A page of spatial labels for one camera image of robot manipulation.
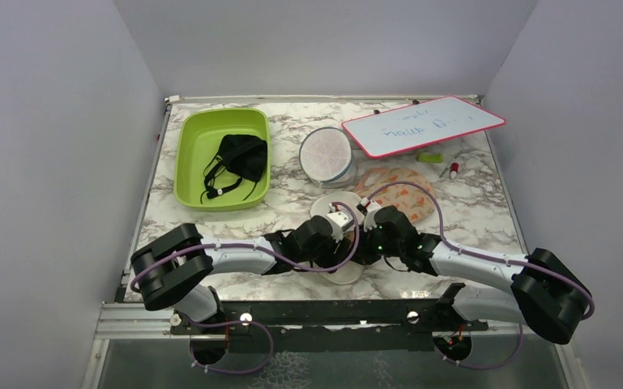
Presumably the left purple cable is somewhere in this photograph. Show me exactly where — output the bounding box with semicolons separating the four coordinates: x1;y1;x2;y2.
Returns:
129;201;361;374

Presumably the purple cable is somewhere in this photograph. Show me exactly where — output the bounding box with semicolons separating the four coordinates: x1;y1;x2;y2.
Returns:
368;181;595;321
129;201;361;374

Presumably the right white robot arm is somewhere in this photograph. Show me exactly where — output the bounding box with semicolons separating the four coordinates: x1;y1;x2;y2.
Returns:
361;205;594;344

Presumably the black bra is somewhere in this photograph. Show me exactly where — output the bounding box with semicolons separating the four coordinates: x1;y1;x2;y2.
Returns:
200;135;268;203

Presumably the floral fabric pouch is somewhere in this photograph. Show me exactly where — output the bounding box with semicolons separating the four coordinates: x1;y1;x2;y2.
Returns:
353;167;435;223

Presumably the green plastic tray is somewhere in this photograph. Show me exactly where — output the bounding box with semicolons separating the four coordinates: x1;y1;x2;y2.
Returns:
173;108;272;212

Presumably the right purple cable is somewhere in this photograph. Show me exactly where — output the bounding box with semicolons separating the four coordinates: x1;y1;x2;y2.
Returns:
368;181;595;321

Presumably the pink framed whiteboard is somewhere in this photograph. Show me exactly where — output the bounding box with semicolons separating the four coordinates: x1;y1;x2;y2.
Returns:
341;96;506;159

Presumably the green eraser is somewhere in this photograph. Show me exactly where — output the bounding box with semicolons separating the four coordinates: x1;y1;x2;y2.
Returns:
416;152;444;164

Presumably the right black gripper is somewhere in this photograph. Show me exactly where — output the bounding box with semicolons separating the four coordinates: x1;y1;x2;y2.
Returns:
345;221;403;266

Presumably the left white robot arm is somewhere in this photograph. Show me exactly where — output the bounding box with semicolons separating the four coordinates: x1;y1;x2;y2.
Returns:
129;212;360;333

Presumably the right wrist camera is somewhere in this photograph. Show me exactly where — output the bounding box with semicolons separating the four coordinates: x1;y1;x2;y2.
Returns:
356;198;382;232

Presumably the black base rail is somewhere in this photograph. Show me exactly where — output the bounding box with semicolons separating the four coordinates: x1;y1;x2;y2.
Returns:
170;298;488;353

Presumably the red capped marker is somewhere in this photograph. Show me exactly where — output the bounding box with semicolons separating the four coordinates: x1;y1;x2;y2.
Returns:
439;162;459;179

